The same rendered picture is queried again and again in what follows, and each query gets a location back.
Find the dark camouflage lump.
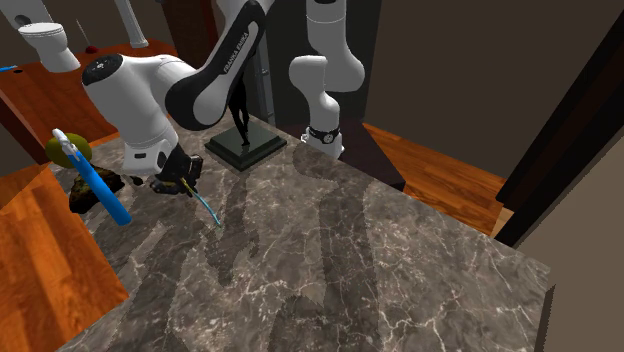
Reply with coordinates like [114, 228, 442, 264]
[68, 164, 126, 215]

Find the white pedestal post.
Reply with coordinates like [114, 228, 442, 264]
[113, 0, 150, 49]

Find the dark door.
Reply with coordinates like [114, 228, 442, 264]
[494, 9, 624, 248]

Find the blue spray bottle white nozzle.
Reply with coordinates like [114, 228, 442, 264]
[51, 128, 134, 227]

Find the black figure on dark base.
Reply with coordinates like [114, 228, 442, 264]
[204, 77, 289, 173]

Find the white toilet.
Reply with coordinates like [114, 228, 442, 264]
[0, 0, 82, 75]

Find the olive green round fruit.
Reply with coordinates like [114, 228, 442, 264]
[45, 132, 94, 170]

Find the red plunger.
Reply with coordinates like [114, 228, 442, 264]
[75, 18, 99, 55]

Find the thin light blue stick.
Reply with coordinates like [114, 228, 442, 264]
[181, 177, 223, 229]

